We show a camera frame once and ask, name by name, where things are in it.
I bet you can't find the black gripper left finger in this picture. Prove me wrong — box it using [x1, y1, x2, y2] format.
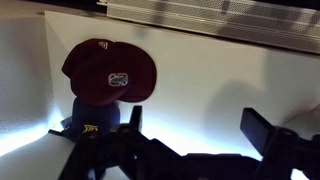
[109, 105, 183, 171]

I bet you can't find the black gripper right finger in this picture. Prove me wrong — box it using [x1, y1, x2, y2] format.
[239, 107, 320, 180]

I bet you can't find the dark red baseball cap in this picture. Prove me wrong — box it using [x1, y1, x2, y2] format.
[61, 38, 158, 107]

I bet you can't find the navy blue cap yellow lettering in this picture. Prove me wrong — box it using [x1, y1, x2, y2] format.
[59, 97, 121, 143]

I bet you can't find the white perforated radiator cover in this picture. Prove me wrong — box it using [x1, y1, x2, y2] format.
[97, 0, 320, 54]

